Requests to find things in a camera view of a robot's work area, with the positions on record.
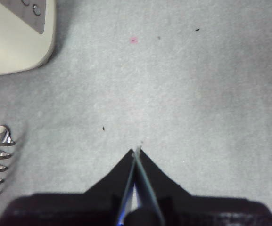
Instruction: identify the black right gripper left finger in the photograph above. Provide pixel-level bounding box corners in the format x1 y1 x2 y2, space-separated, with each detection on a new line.
0 149 136 226

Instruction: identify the cream two-slot toaster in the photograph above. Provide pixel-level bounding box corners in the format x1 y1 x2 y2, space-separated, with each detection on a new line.
0 0 57 78

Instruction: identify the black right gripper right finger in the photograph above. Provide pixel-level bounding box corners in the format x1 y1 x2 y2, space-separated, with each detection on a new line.
137 149 272 226

